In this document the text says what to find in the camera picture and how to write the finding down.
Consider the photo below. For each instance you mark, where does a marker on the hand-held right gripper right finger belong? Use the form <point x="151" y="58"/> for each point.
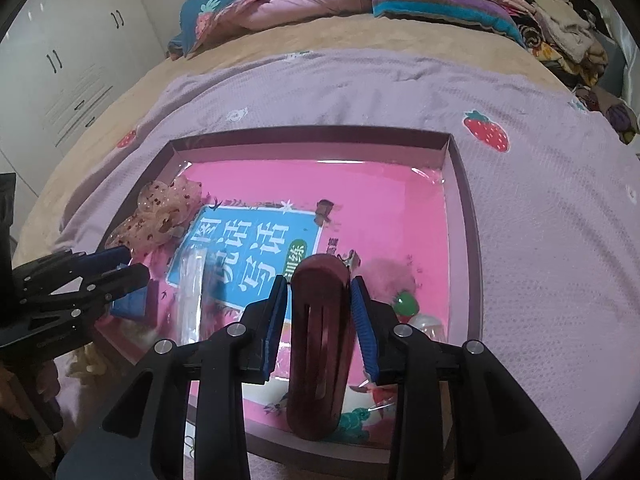
<point x="362" y="330"/>

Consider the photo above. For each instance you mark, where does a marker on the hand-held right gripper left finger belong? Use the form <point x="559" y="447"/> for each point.
<point x="277" y="325"/>

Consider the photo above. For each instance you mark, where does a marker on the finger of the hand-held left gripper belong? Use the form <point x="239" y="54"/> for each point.
<point x="127" y="277"/>
<point x="105" y="256"/>

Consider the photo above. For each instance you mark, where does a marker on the blue hair clip packet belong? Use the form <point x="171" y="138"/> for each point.
<point x="132" y="302"/>

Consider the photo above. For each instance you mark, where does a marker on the dark red hair clip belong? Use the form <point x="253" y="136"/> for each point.
<point x="320" y="280"/>

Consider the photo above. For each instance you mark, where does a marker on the clear card packet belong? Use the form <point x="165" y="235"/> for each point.
<point x="192" y="290"/>

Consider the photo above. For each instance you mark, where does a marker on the dotted sheer scrunchie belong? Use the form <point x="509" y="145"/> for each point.
<point x="160" y="210"/>

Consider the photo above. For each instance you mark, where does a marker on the dark brown shallow box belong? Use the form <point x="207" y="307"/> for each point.
<point x="470" y="240"/>

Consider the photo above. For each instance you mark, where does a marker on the person's left hand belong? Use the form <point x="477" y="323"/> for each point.
<point x="12" y="387"/>

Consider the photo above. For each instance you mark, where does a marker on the purple printed blanket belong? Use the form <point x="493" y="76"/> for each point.
<point x="550" y="260"/>

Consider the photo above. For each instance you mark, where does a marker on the white wardrobe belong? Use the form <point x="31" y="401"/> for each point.
<point x="75" y="35"/>

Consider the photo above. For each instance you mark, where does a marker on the beige bed sheet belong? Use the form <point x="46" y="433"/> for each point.
<point x="225" y="55"/>

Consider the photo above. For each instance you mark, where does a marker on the teal and pink quilt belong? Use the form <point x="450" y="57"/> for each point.
<point x="310" y="0"/>

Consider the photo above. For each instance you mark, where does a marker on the striped pillow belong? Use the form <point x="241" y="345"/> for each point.
<point x="450" y="7"/>

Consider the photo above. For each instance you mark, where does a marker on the pile of clothes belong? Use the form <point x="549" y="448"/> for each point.
<point x="565" y="25"/>

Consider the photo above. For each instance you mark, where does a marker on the white striped curtain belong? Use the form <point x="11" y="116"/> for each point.
<point x="627" y="55"/>

